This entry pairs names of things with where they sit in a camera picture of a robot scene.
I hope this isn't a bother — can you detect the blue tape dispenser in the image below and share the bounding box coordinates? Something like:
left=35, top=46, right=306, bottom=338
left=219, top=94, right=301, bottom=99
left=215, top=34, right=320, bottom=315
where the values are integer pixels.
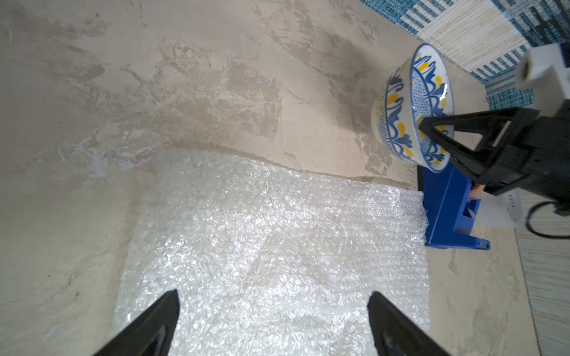
left=418, top=165, right=491, bottom=251

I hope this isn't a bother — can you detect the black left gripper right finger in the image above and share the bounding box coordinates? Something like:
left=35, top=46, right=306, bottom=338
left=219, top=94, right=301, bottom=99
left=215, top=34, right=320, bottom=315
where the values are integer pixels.
left=367, top=291, right=450, bottom=356

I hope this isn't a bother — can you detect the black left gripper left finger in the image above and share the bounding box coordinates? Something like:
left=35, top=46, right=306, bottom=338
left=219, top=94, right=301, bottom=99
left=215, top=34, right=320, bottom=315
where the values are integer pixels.
left=95, top=289, right=180, bottom=356

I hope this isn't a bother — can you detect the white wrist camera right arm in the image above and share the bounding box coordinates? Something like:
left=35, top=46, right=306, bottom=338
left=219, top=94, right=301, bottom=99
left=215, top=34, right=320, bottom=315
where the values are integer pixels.
left=515, top=42, right=569, bottom=117

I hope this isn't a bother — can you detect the clear bubble wrap sheet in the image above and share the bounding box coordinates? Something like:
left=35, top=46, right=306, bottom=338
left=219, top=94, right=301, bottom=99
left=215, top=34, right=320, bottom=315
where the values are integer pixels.
left=112, top=150, right=430, bottom=355

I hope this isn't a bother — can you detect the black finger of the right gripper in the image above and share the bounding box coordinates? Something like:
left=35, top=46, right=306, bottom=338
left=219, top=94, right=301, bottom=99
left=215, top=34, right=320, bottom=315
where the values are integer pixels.
left=419, top=108, right=539, bottom=178

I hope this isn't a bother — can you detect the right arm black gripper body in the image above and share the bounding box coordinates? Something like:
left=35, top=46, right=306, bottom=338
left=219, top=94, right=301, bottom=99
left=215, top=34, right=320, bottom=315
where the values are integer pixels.
left=475, top=99, right=569, bottom=200

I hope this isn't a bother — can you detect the blue yellow patterned bowl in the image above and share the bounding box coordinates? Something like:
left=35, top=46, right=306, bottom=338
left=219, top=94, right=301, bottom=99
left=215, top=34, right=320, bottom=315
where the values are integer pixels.
left=371, top=44, right=455, bottom=173

